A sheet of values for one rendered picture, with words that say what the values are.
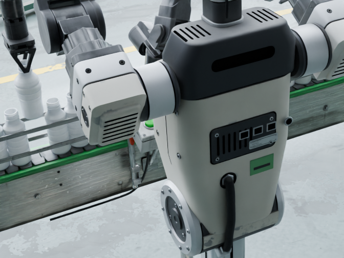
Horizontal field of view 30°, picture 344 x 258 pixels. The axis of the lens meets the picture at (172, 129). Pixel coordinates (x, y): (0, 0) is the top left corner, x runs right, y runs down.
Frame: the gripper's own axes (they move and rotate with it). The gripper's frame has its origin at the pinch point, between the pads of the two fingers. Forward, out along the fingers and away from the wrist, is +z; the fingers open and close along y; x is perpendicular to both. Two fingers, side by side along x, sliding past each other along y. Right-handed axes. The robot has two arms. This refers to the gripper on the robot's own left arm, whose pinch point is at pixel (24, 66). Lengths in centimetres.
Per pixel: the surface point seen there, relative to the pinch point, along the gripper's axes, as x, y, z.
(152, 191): 66, -90, 129
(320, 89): 92, 6, 30
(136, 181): 23.6, 12.2, 38.7
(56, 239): 11, -79, 128
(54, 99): 6.5, -0.4, 12.0
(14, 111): -4.9, -0.1, 12.4
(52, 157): 2.4, 3.6, 27.9
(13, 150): -8.0, 3.3, 22.3
